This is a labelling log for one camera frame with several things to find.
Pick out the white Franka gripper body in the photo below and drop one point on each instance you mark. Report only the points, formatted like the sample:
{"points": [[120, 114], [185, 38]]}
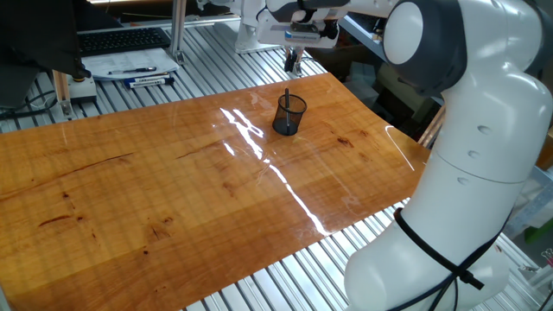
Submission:
{"points": [[272, 32]]}

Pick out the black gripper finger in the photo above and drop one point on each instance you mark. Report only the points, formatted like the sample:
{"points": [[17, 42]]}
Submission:
{"points": [[288, 59], [296, 59]]}

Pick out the black and grey pen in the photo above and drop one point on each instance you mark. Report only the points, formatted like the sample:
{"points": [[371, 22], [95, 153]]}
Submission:
{"points": [[287, 108]]}

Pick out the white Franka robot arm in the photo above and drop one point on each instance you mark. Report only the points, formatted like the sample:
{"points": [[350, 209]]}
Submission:
{"points": [[475, 173]]}

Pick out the black mesh pen holder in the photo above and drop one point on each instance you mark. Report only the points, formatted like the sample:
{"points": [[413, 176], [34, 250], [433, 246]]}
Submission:
{"points": [[287, 118]]}

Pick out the black pen on papers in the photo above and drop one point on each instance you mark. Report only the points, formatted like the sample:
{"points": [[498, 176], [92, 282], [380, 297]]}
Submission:
{"points": [[142, 69]]}

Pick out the blue and white marker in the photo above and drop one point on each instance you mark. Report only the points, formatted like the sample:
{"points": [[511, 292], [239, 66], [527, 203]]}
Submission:
{"points": [[149, 82]]}

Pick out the white paper stack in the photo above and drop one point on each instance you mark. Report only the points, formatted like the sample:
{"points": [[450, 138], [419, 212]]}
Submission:
{"points": [[129, 60]]}

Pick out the black computer keyboard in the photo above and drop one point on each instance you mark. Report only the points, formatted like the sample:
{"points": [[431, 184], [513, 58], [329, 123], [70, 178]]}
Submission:
{"points": [[123, 41]]}

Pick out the wooden stick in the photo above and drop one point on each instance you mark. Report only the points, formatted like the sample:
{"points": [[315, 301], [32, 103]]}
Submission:
{"points": [[430, 127], [436, 129]]}

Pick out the white box with knob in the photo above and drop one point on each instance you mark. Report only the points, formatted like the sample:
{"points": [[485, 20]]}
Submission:
{"points": [[82, 90]]}

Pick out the wood-grain table mat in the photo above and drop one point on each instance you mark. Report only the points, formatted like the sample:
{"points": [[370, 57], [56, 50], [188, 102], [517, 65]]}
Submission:
{"points": [[151, 207]]}

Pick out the wooden strip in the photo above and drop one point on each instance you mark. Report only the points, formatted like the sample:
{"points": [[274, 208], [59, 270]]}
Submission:
{"points": [[61, 93]]}

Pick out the brown cardboard box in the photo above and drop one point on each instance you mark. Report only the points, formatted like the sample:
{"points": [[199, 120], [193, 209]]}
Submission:
{"points": [[546, 153]]}

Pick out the green object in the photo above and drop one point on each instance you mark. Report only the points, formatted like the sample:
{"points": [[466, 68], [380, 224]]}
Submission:
{"points": [[542, 231]]}

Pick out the binder clips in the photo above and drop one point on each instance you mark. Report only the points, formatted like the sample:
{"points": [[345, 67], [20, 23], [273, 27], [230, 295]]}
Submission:
{"points": [[548, 255]]}

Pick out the silver wrist-mounted camera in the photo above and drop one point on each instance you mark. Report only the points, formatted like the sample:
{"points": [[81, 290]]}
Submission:
{"points": [[303, 35]]}

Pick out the aluminium profile rail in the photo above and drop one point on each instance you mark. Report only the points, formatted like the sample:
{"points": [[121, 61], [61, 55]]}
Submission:
{"points": [[207, 20]]}

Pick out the aluminium profile post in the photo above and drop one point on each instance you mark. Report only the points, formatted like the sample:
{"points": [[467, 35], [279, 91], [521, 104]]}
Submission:
{"points": [[178, 26]]}

